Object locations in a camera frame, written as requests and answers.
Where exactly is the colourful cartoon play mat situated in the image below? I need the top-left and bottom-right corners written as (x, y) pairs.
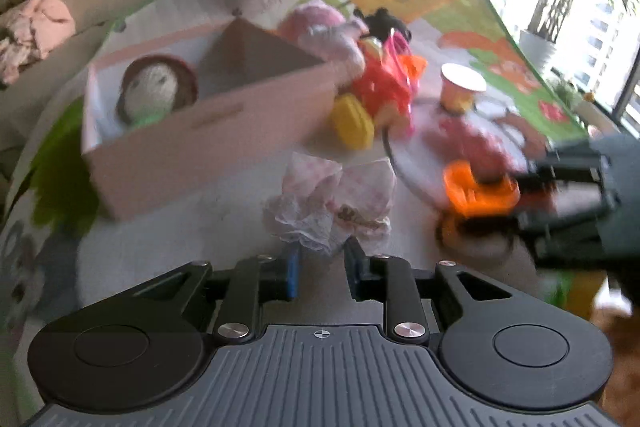
top-left (0, 0), bottom-right (621, 343)

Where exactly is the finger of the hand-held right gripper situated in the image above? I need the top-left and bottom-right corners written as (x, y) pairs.
top-left (515, 201), bottom-right (619, 269)
top-left (520, 142), bottom-right (616, 194)

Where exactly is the pink cardboard box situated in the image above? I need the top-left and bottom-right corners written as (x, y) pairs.
top-left (81, 18), bottom-right (353, 223)

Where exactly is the pink clothes pile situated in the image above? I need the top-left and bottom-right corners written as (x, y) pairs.
top-left (0, 0), bottom-right (76, 85)

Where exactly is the yellow plastic toy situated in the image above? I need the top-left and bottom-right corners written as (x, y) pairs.
top-left (332, 94), bottom-right (376, 151)

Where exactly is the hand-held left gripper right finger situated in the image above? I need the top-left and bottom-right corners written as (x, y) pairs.
top-left (344, 237), bottom-right (551, 344)

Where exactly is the white orange toy cup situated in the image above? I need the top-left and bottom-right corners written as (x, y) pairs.
top-left (439, 63), bottom-right (488, 114)

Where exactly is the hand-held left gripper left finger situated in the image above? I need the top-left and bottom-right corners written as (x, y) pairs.
top-left (125, 243), bottom-right (302, 344)

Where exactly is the small orange toy piece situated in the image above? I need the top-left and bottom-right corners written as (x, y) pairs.
top-left (400, 54), bottom-right (428, 80)

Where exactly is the pink checked fabric bow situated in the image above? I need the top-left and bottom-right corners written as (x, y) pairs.
top-left (262, 152), bottom-right (397, 255)

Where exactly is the grey sofa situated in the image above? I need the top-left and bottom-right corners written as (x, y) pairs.
top-left (0, 0), bottom-right (236, 128)

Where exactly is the black plush toy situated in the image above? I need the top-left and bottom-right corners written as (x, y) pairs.
top-left (352, 7), bottom-right (413, 42)

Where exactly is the red plastic toy figure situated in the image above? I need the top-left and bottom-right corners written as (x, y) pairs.
top-left (350, 38), bottom-right (416, 132)

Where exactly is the pink white plush toy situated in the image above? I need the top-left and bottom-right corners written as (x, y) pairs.
top-left (277, 2), bottom-right (368, 80)

